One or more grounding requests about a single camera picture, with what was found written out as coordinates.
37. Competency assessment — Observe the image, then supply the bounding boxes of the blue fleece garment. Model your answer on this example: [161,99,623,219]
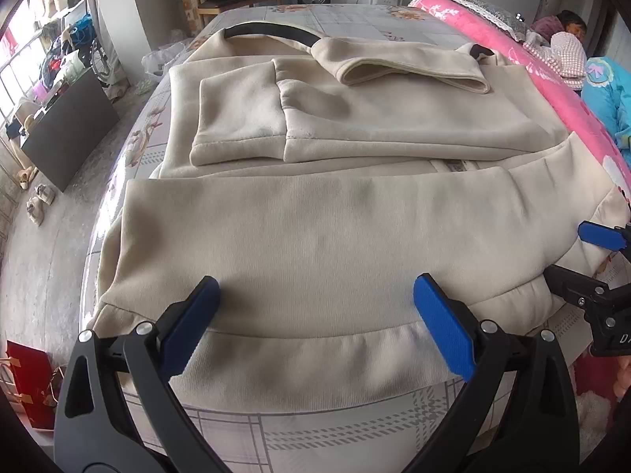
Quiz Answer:
[581,57,631,166]

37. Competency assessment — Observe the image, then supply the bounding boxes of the beige hooded sweatshirt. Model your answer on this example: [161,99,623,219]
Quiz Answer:
[91,21,631,415]

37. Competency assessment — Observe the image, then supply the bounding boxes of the person's right hand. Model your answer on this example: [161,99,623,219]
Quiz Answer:
[613,356,631,398]

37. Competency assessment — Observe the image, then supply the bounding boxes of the red gift bag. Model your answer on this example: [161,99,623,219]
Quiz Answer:
[1,341,57,431]

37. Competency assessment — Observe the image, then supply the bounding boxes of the floral bed sheet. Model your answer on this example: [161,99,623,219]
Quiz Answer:
[78,1,613,473]

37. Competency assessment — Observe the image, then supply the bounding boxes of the pink fleece blanket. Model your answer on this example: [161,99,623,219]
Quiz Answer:
[410,0,630,197]

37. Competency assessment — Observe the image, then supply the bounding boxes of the beige slippers on floor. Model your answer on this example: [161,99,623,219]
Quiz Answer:
[16,167,57,227]

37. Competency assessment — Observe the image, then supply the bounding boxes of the person sitting in corner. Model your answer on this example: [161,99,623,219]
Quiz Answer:
[530,10,587,45]

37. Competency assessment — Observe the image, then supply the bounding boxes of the dark grey cabinet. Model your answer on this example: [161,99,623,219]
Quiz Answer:
[21,71,119,191]

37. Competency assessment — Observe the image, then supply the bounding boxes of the white plastic bag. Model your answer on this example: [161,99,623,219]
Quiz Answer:
[141,42,186,82]

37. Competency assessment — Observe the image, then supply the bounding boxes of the cluttered shelf rack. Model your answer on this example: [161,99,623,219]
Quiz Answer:
[1,0,111,122]

